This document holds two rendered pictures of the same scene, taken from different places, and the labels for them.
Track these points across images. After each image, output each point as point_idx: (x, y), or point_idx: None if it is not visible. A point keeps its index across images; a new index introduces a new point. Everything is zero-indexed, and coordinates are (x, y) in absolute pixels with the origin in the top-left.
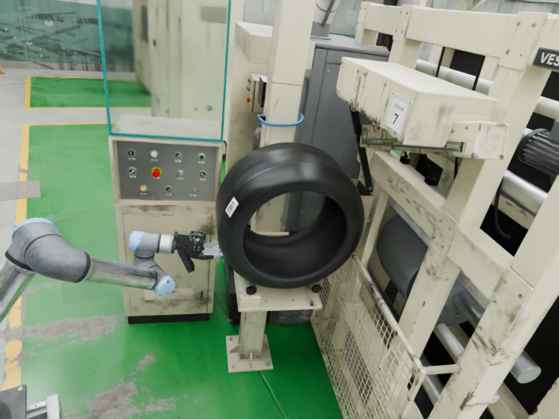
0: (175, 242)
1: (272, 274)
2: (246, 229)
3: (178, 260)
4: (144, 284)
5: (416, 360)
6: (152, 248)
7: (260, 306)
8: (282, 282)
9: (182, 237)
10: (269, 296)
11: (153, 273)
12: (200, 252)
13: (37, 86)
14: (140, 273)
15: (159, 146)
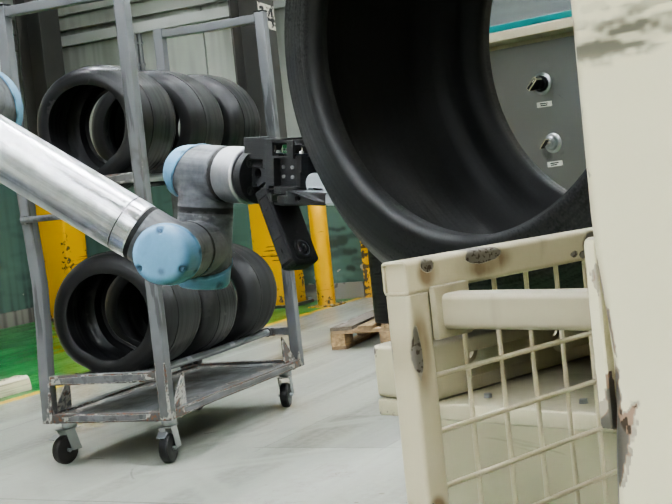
0: (245, 155)
1: (438, 226)
2: (522, 167)
3: (563, 475)
4: (101, 221)
5: (447, 252)
6: (198, 174)
7: (449, 401)
8: (454, 246)
9: (260, 138)
10: (518, 392)
11: (138, 206)
12: (297, 185)
13: None
14: (95, 185)
15: (495, 67)
